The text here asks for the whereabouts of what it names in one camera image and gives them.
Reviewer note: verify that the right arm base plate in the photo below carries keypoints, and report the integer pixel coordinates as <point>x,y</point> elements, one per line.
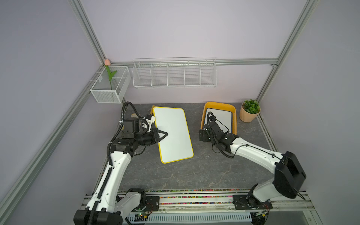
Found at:
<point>244,202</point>

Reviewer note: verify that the yellow plastic storage box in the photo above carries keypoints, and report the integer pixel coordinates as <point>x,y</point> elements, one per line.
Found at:
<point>221,106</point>

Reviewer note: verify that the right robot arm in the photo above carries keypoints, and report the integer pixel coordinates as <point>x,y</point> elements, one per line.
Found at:
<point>288,174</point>

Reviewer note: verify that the yellow-framed whiteboard back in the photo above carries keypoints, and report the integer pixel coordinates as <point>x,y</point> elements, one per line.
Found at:
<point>177,145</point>

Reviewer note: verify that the white wire wall shelf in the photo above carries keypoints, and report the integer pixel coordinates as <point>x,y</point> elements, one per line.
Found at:
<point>175,72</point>

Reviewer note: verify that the artificial pink tulip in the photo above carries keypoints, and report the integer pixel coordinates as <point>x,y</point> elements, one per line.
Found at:
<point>111,73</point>

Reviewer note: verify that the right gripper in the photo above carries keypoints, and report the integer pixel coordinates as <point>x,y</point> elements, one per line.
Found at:
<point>202,132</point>

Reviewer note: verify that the potted green plant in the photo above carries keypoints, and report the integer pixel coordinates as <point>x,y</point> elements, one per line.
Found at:
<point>249,110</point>

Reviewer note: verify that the white mesh corner basket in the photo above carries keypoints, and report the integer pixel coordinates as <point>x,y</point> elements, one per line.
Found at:
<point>101,90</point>

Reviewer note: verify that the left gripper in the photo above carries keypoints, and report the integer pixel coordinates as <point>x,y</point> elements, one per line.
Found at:
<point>154,133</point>

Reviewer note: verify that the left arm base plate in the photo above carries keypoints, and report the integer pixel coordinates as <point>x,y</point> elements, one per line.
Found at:
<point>152,204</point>

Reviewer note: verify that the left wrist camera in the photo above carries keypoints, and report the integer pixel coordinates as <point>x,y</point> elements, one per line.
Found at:
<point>147,122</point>

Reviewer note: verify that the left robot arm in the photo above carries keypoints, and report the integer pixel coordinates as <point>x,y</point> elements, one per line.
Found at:
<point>105,207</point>

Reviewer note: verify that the blue-framed whiteboard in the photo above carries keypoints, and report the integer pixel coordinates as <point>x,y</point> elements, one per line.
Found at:
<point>224,118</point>

